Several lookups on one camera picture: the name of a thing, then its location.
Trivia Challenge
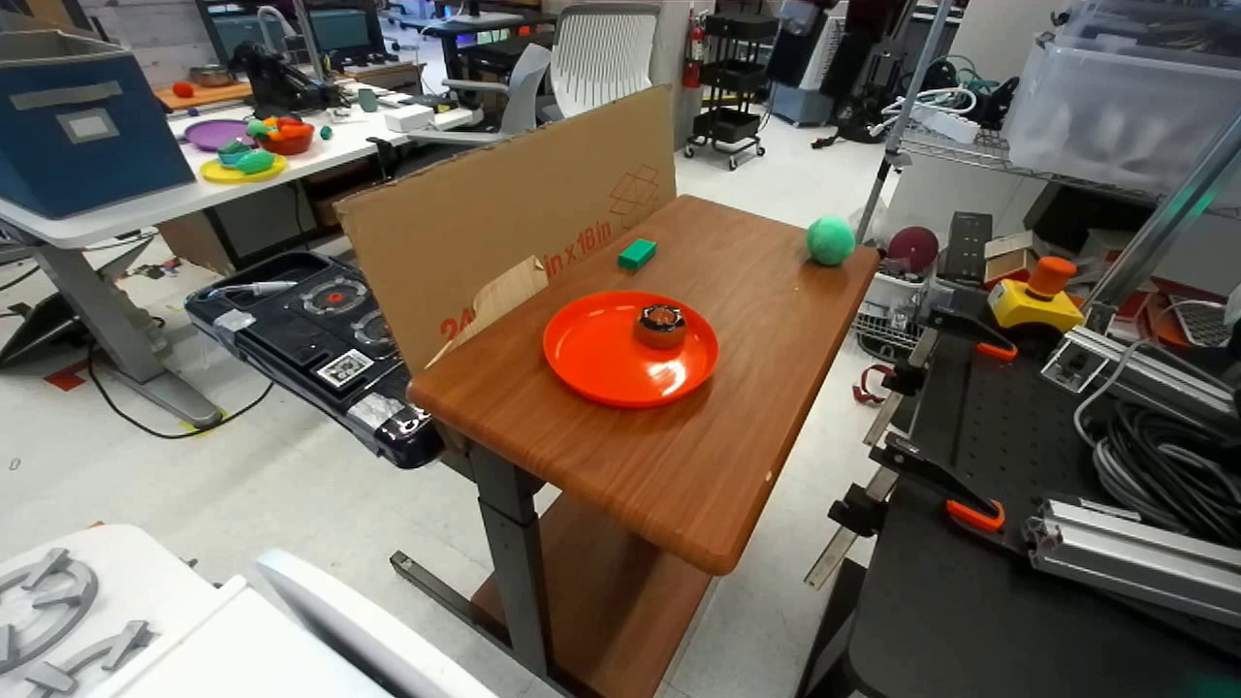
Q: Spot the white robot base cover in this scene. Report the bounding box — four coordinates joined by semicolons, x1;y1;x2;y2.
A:
0;521;569;698

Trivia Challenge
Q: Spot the orange round plate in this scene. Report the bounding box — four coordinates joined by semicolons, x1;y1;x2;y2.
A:
538;286;722;414

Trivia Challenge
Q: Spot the wooden desk with metal leg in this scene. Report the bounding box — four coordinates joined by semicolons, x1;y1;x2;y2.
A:
387;194;883;698

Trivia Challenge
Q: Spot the green rectangular block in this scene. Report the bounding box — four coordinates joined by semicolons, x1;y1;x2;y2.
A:
613;237;663;277

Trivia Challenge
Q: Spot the brown cardboard panel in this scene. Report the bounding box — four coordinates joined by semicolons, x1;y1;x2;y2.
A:
334;84;683;376

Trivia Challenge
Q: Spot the green ball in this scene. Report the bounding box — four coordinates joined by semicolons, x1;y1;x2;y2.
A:
803;213;862;270

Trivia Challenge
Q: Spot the white office chair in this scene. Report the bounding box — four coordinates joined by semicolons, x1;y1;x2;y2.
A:
448;0;698;138

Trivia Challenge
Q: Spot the black utility cart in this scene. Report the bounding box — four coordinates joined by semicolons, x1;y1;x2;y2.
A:
680;10;785;173

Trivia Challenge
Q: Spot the silver tripod pole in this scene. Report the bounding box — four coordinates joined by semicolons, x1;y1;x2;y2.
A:
853;0;962;243

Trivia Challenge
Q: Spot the red bowl with toys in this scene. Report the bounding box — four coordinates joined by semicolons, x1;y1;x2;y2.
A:
245;111;317;158

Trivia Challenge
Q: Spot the yellow emergency stop button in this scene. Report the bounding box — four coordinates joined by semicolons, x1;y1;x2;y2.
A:
987;253;1085;336

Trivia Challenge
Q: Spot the yellow plate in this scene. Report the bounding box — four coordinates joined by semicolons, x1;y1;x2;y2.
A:
198;150;290;189

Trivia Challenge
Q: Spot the purple plate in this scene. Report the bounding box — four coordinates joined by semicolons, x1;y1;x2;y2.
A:
177;116;256;155

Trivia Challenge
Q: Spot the white height adjustable table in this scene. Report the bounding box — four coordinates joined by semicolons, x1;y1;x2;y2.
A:
0;96;451;429

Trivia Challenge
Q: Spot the silver aluminium extrusion bar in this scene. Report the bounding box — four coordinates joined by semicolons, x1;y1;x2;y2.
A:
1025;495;1241;631

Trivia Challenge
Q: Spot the clear plastic storage bin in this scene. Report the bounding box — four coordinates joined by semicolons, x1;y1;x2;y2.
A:
1005;0;1241;202

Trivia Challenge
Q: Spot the blue storage box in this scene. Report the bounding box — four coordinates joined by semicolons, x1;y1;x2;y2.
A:
0;26;198;222

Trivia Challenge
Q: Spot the orange handled black clamp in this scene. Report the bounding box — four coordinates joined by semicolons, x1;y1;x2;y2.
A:
866;437;1014;538
917;297;1025;370

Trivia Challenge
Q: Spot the black cable bundle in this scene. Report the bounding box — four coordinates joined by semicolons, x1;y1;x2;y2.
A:
1072;374;1241;552

